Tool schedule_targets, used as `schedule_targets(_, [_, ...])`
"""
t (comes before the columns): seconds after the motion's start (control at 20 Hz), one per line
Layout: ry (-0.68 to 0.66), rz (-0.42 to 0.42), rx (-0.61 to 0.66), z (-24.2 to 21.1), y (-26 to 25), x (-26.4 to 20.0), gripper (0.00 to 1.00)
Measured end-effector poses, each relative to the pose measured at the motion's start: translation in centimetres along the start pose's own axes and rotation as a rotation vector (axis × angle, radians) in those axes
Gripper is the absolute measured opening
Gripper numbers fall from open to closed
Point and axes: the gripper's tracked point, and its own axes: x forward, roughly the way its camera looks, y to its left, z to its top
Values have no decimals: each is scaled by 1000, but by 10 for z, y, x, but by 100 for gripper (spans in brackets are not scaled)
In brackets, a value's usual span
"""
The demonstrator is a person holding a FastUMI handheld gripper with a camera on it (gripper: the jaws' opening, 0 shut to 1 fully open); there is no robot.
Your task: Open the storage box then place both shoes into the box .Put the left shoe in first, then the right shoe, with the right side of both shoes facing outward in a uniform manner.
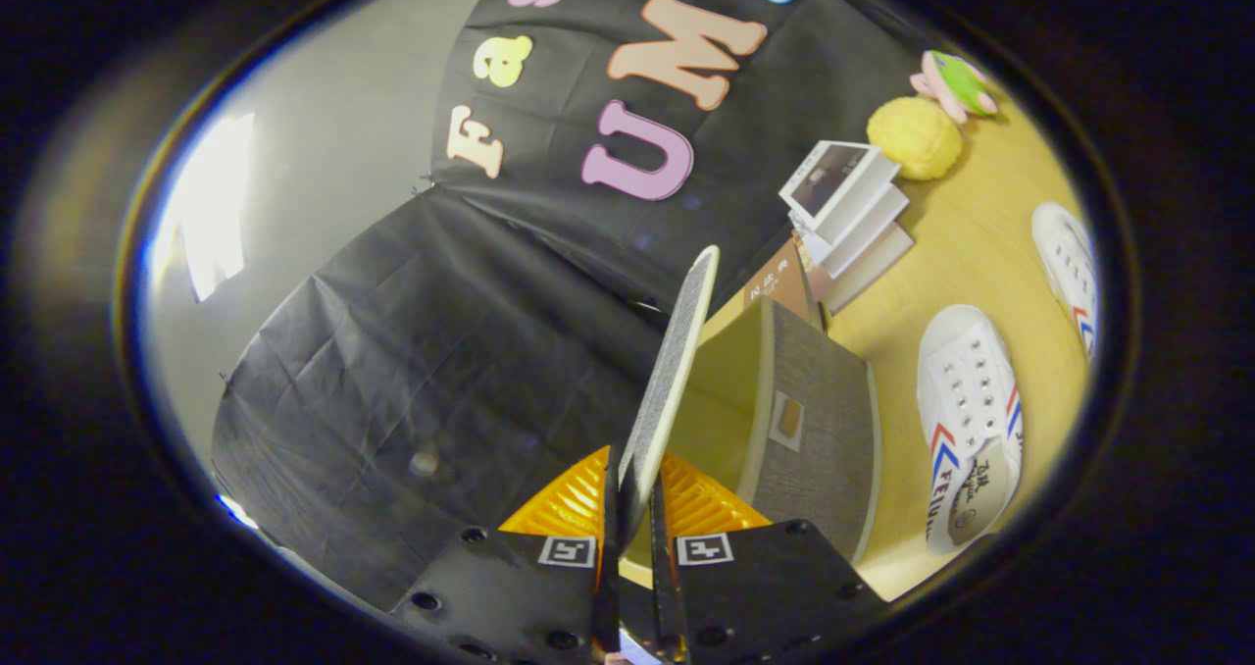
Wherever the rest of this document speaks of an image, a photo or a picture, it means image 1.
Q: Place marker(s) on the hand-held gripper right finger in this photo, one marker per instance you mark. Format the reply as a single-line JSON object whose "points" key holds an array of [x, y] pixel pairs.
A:
{"points": [[666, 587]]}

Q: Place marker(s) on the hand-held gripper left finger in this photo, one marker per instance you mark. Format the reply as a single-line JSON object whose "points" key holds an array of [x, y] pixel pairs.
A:
{"points": [[609, 596]]}

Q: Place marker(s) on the grey fabric storage box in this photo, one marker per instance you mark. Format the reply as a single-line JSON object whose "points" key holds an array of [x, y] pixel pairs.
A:
{"points": [[819, 420]]}

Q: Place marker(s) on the white canvas shoe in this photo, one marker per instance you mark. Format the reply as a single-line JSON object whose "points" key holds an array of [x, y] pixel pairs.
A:
{"points": [[966, 390], [1067, 258]]}

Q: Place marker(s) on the black backdrop cloth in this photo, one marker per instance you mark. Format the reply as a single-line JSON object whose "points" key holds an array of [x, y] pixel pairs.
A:
{"points": [[471, 332]]}

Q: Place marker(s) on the brown book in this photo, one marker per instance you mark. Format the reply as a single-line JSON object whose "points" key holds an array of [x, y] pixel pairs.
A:
{"points": [[779, 287]]}

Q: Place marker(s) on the beige book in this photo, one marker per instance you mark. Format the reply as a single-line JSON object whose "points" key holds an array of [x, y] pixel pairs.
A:
{"points": [[878, 263]]}

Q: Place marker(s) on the white photo cover book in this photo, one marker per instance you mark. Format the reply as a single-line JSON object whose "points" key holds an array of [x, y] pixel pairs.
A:
{"points": [[833, 179]]}

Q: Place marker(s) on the yellow bumpy ball toy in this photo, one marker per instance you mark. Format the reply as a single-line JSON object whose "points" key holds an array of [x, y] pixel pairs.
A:
{"points": [[914, 138]]}

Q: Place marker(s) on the pink and green toy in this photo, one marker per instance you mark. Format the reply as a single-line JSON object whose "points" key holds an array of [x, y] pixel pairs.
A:
{"points": [[956, 81]]}

